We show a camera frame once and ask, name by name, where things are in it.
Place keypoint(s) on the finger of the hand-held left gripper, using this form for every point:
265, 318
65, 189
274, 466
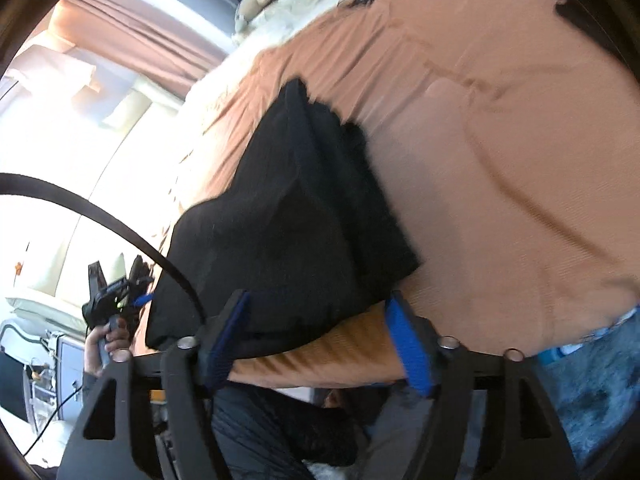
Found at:
141, 300
141, 272

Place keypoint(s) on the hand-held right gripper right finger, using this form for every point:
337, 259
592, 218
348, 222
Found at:
410, 345

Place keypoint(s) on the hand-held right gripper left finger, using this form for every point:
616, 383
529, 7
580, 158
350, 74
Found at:
225, 345

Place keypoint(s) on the black pants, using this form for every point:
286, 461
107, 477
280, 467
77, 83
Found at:
300, 220

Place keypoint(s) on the person's left forearm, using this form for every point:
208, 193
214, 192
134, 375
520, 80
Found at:
91, 382

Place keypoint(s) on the person's left hand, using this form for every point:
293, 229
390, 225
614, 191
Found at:
92, 357

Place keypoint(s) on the cream padded headboard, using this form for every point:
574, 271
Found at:
65, 270

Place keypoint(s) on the grey bedside cabinet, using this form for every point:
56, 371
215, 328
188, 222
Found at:
65, 360

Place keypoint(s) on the person's grey trousers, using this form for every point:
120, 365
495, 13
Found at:
385, 435

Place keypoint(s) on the person's dark jacket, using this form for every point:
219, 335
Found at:
280, 425

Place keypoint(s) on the blue rug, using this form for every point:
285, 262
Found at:
590, 400

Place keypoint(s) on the light blue patterned cloth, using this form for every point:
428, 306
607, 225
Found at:
600, 335

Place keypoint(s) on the orange blanket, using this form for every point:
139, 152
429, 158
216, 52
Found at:
500, 160

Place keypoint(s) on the pink curtain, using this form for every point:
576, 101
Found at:
150, 45

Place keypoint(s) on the beige plush toy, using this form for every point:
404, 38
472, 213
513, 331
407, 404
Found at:
255, 5

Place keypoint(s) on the black cloth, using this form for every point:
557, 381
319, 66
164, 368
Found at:
575, 15

